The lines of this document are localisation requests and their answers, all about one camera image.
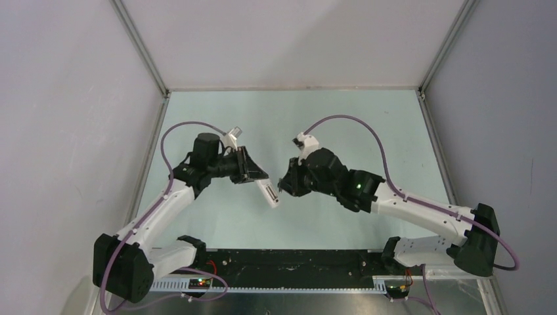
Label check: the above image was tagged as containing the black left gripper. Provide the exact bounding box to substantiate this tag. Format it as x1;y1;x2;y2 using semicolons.
208;146;268;184

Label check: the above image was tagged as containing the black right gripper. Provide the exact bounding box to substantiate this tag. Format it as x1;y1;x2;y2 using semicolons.
278;155;338;198

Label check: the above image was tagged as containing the white remote control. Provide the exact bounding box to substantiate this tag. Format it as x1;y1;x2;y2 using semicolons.
256;179;280;208

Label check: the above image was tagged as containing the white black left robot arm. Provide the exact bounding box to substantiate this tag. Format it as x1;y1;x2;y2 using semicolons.
93;127;279;303

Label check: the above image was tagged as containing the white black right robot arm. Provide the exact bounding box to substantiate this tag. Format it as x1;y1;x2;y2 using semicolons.
278;148;500;277

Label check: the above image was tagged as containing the left controller board with LEDs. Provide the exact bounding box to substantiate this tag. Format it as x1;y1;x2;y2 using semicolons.
187;278;212;291

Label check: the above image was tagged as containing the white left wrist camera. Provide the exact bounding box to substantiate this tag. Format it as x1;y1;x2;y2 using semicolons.
221;126;242;152

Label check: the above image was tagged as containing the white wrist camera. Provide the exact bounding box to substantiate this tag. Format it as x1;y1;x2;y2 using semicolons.
292;133;320;161
221;126;242;152

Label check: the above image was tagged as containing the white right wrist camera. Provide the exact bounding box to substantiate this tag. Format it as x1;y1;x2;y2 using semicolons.
292;133;320;161

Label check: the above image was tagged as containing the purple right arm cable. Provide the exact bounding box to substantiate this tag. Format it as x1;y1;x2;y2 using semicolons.
302;114;521;315

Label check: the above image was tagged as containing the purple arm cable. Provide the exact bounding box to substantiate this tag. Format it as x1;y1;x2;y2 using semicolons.
99;121;229;315
302;114;521;315

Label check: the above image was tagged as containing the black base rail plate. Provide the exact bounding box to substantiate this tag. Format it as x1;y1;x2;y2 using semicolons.
204;248;425;290

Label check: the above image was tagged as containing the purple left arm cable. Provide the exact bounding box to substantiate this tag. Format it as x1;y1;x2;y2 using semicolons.
99;121;229;315

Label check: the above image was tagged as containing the right controller board with wires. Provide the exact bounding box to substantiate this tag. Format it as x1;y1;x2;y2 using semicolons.
386;284;412;301

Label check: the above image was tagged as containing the aluminium frame post left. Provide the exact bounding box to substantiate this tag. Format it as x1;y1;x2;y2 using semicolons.
109;0;169;98

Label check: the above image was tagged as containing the aluminium frame post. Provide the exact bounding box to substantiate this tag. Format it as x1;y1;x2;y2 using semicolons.
109;0;169;98
418;0;480;97

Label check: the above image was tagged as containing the aluminium frame post right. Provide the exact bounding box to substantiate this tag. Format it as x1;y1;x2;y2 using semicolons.
418;0;480;97

